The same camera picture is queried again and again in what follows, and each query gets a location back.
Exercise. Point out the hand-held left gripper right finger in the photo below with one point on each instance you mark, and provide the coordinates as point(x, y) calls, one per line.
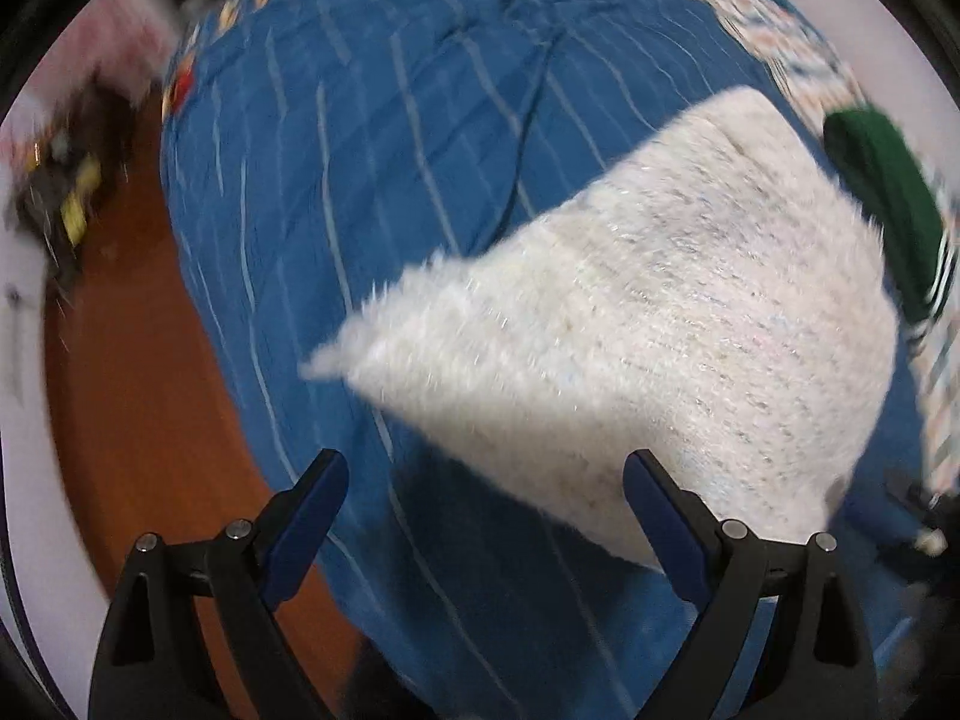
point(667, 532)

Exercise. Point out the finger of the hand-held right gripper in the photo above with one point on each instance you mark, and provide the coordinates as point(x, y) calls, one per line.
point(919, 517)

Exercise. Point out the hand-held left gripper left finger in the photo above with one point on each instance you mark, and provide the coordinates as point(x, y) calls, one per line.
point(300, 532)

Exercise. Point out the white knit cardigan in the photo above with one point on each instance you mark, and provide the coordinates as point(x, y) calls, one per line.
point(637, 315)

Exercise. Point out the folded green striped garment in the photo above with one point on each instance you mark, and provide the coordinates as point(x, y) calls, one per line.
point(892, 187)

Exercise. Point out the blue striped plaid quilt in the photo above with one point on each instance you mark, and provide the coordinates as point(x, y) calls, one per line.
point(375, 165)

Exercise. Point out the dark blurred clutter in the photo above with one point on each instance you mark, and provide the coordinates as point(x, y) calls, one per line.
point(67, 187)

